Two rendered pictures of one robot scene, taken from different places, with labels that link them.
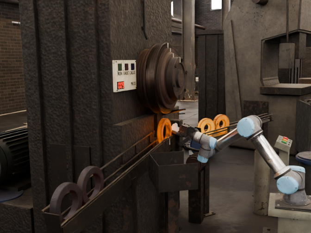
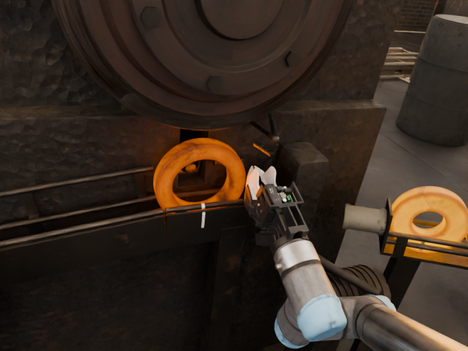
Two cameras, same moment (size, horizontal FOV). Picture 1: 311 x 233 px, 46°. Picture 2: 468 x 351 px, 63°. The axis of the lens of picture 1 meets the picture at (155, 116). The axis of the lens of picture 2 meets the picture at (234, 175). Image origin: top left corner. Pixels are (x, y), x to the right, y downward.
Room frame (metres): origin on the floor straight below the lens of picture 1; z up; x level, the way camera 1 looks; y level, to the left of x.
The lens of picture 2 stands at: (2.04, -0.55, 1.16)
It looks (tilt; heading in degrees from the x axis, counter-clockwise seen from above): 31 degrees down; 43
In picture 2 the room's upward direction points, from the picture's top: 7 degrees clockwise
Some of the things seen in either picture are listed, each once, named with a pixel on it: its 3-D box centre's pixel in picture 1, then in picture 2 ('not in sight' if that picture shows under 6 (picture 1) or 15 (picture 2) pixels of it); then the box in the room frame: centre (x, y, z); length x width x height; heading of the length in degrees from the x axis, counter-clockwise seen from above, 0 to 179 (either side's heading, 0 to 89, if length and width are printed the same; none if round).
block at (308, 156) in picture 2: (174, 135); (293, 195); (2.68, -0.14, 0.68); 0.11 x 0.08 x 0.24; 66
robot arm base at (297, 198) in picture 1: (295, 193); not in sight; (2.26, -0.89, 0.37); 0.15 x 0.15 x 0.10
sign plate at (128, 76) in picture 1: (125, 75); not in sight; (2.19, 0.18, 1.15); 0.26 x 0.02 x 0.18; 156
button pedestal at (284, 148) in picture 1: (283, 176); not in sight; (2.79, -1.01, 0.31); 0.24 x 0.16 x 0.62; 156
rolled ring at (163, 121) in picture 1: (164, 131); (200, 182); (2.46, -0.06, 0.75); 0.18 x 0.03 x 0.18; 155
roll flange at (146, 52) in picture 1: (152, 78); not in sight; (2.49, 0.02, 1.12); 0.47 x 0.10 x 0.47; 156
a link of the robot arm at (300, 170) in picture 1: (295, 176); not in sight; (2.25, -0.89, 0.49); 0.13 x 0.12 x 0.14; 145
